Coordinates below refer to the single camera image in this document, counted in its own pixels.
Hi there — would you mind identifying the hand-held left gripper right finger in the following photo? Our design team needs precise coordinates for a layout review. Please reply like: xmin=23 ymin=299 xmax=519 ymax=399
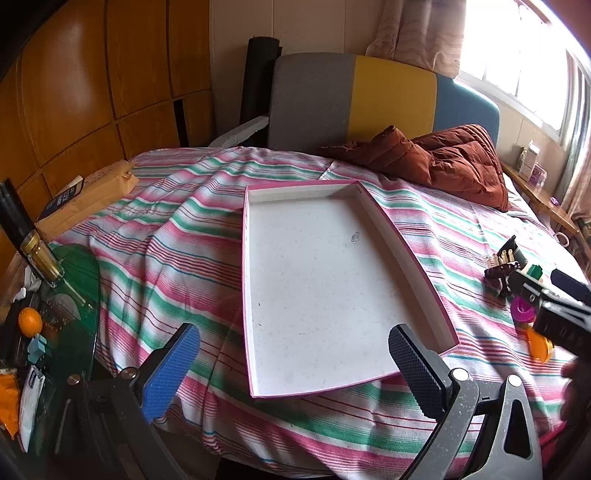
xmin=389 ymin=324 xmax=543 ymax=480

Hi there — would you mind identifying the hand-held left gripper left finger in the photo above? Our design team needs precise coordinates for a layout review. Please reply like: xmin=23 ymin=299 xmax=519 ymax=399
xmin=53 ymin=323 xmax=201 ymax=480

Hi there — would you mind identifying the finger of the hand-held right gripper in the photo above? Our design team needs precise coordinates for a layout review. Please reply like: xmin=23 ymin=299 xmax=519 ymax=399
xmin=508 ymin=269 xmax=552 ymax=305
xmin=551 ymin=269 xmax=591 ymax=306

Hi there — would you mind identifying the magenta plastic spool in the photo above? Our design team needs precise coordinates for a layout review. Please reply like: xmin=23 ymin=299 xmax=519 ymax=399
xmin=511 ymin=296 xmax=536 ymax=325

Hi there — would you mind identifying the orange yellow plastic piece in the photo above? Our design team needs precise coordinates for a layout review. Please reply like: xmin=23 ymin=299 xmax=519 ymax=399
xmin=526 ymin=325 xmax=555 ymax=363

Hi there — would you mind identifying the pink-edged white cardboard box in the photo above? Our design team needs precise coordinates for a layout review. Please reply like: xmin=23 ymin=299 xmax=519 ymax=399
xmin=241 ymin=180 xmax=460 ymax=400

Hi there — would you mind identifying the person's right hand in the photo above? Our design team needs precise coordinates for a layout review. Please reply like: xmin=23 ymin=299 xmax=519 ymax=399
xmin=560 ymin=355 xmax=591 ymax=423

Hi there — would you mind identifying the dark brown plastic piece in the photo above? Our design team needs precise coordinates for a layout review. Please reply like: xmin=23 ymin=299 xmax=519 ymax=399
xmin=485 ymin=264 xmax=518 ymax=296

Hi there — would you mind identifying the wooden bedside table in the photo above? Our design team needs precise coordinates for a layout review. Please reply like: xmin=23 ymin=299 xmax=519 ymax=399
xmin=501 ymin=161 xmax=580 ymax=241

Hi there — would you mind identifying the beige patterned curtain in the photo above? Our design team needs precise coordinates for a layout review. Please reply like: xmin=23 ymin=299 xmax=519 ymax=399
xmin=367 ymin=0 xmax=467 ymax=77
xmin=554 ymin=92 xmax=591 ymax=259

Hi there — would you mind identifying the green glass round table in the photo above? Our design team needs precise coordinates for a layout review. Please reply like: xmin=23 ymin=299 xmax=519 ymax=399
xmin=0 ymin=244 xmax=102 ymax=462

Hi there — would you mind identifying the white carton box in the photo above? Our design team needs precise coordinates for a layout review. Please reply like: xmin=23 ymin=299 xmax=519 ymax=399
xmin=519 ymin=141 xmax=542 ymax=181

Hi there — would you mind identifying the striped bed sheet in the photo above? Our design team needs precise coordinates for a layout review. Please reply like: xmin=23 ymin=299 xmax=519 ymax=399
xmin=46 ymin=145 xmax=587 ymax=478

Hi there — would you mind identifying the small teal box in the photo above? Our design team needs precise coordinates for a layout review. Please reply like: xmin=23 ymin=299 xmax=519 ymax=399
xmin=28 ymin=337 xmax=49 ymax=365

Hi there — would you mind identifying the rust brown quilt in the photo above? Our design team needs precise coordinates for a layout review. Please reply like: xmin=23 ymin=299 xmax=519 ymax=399
xmin=318 ymin=124 xmax=511 ymax=213

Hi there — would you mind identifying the white packet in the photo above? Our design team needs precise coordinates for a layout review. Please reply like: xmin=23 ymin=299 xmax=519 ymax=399
xmin=18 ymin=364 xmax=47 ymax=453

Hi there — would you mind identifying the orange fruit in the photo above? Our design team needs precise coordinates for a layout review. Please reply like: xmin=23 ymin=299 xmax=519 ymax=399
xmin=18 ymin=307 xmax=43 ymax=335

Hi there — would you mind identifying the orange wrapper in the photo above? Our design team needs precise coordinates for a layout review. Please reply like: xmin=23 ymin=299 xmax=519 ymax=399
xmin=0 ymin=374 xmax=21 ymax=439

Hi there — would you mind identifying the tan cardboard box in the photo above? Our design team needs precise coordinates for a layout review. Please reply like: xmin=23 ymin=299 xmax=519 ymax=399
xmin=34 ymin=159 xmax=139 ymax=241

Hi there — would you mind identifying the blue book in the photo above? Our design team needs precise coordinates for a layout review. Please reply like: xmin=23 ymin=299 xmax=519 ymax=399
xmin=39 ymin=175 xmax=86 ymax=217

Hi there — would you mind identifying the black gold capped bottle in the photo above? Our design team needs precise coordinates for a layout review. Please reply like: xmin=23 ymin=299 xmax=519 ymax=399
xmin=0 ymin=180 xmax=65 ymax=289

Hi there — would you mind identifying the window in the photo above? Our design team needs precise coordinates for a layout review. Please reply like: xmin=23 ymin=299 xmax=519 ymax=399
xmin=457 ymin=0 xmax=591 ymax=144

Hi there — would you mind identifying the white foam piece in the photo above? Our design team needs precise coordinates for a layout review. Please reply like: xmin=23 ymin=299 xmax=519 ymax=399
xmin=208 ymin=115 xmax=269 ymax=148

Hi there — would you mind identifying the grey yellow blue headboard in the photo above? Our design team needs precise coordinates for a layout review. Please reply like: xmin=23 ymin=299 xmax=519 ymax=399
xmin=268 ymin=53 xmax=502 ymax=158

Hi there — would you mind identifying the wooden wardrobe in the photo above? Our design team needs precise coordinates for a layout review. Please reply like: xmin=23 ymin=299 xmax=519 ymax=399
xmin=0 ymin=0 xmax=215 ymax=259

